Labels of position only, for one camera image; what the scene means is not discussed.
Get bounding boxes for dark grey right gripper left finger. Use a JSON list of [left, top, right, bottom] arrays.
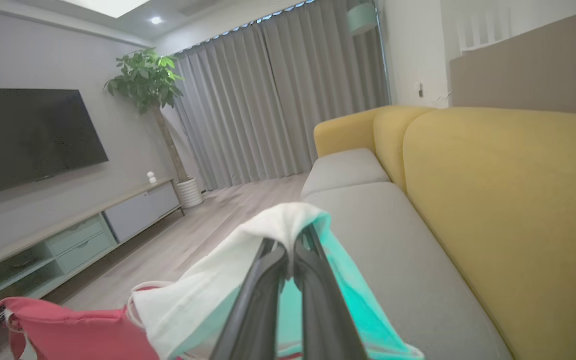
[[209, 238, 290, 360]]

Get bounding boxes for green leafy indoor tree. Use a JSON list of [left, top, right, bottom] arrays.
[[104, 48, 191, 183]]

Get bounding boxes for yellow sofa backrest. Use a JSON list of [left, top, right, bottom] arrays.
[[313, 105, 576, 360]]

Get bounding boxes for small grey sofa seat cushion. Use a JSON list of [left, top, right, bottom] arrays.
[[300, 148, 391, 200]]

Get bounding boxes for white slatted wall panel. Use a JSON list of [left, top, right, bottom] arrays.
[[455, 7, 514, 53]]

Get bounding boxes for mint green floor lamp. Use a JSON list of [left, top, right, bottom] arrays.
[[345, 0, 394, 106]]

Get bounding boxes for beige wall panel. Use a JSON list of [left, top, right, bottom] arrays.
[[449, 5, 576, 118]]

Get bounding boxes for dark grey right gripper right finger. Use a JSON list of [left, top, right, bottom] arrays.
[[292, 224, 370, 360]]

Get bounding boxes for grey pleated curtain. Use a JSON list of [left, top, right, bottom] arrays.
[[170, 0, 391, 192]]

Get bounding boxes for black wall television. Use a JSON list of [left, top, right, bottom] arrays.
[[0, 88, 110, 201]]

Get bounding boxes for red shorts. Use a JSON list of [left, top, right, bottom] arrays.
[[0, 202, 425, 360]]

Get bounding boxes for large grey sofa seat cushion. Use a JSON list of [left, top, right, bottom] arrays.
[[303, 182, 514, 360]]

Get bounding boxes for long low television cabinet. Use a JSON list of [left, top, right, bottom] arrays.
[[0, 178, 186, 313]]

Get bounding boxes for bright ceiling light panel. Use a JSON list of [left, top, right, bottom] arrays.
[[60, 0, 151, 19]]

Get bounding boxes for white ribbed plant pot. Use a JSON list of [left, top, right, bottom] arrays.
[[175, 177, 204, 209]]

